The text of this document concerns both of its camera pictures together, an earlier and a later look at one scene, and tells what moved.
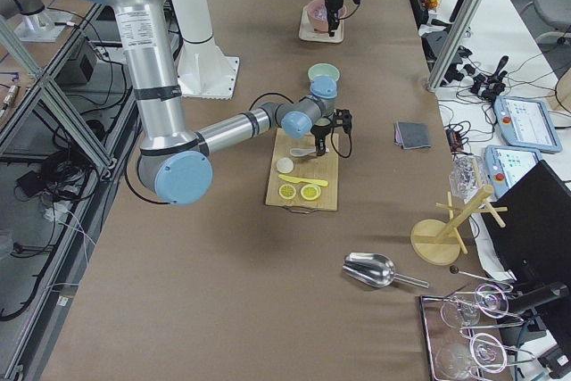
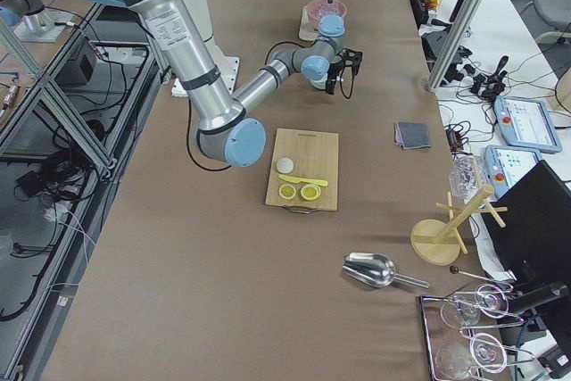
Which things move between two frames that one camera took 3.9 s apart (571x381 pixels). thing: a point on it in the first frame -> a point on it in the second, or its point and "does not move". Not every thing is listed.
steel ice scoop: x=376 y=270 does not move
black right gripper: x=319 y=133 -> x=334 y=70
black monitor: x=534 y=245 does not move
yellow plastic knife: x=296 y=180 does not move
